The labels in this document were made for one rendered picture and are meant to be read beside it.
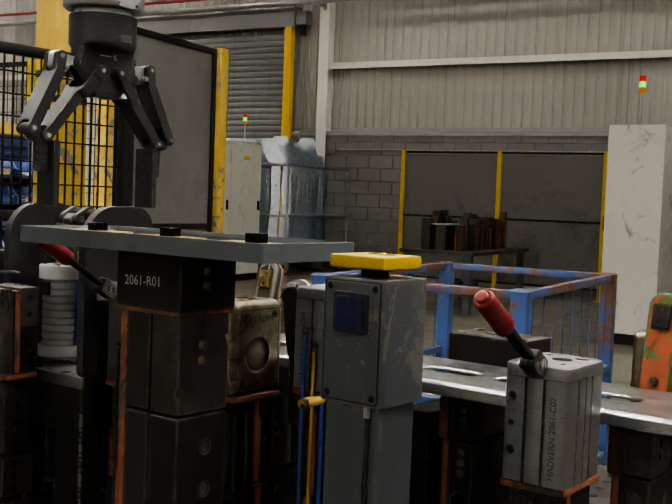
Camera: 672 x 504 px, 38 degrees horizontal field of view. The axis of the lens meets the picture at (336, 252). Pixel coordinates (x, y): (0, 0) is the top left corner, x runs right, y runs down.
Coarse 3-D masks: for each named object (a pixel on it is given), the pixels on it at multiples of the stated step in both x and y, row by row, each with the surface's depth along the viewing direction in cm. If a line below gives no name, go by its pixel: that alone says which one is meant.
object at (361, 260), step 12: (360, 252) 89; (372, 252) 90; (336, 264) 86; (348, 264) 85; (360, 264) 84; (372, 264) 83; (384, 264) 83; (396, 264) 84; (408, 264) 86; (420, 264) 87; (372, 276) 86; (384, 276) 86
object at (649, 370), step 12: (660, 300) 118; (660, 312) 118; (648, 324) 119; (660, 324) 117; (648, 336) 119; (660, 336) 118; (648, 348) 118; (660, 348) 117; (648, 360) 118; (660, 360) 117; (648, 372) 118; (660, 372) 117; (648, 384) 117; (660, 384) 117
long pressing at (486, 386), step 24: (288, 360) 125; (432, 360) 128; (456, 360) 129; (432, 384) 112; (456, 384) 110; (480, 384) 112; (504, 384) 113; (624, 408) 102; (648, 408) 102; (648, 432) 96
